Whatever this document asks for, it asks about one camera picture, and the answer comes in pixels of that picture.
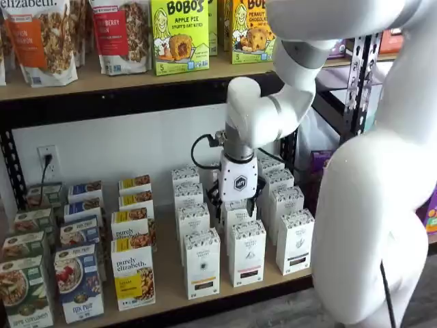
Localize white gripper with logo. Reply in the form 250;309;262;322
204;153;266;227

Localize white box pink stripe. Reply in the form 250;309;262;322
223;200;257;236
227;219;267;288
200;161;223;182

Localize white box grey stripe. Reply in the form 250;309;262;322
275;208;315;276
256;152;286;174
261;168;295;206
268;186;305;245

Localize purple Annie's snack box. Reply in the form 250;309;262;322
311;150;334;172

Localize white yellow purely elizabeth box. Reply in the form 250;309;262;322
110;235;157;312
117;174;153;197
118;190;155;219
110;208;157;252

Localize wooden shelf board with boxes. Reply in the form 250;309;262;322
51;191;313;325

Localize blue oatmeal box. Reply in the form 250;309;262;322
59;215;103;249
64;199;104;223
53;243;105;325
67;180;104;204

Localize yellow Bobo's peanut butter box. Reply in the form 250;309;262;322
231;0;278;65
222;0;235;52

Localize green Bobo's apple pie box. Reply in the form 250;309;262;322
151;0;210;76
207;0;219;57

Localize black metal shelf rack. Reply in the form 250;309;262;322
0;32;375;328

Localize wooden shelf board with snacks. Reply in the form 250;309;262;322
0;54;354;102

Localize green oatmeal box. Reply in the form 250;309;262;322
12;207;57;236
0;254;55;328
25;182;66;210
1;230;48;264

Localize purple and yellow snack box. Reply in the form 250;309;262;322
424;203;437;236

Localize wooden neighbour shelf board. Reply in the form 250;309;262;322
373;51;399;63

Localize orange snack box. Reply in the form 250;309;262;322
378;29;404;55

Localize white translucent plastic sheet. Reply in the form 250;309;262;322
296;64;390;172

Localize red purely elizabeth granola bag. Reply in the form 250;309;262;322
89;0;153;76

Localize orange purely elizabeth granola bag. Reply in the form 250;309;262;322
68;0;94;68
1;0;79;86

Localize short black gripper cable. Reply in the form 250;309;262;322
190;131;226;171

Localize long black camera cable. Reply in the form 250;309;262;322
257;146;397;328

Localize white wall outlet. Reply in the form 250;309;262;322
36;145;58;179

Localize black power cord with plug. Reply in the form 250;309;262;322
40;153;54;189

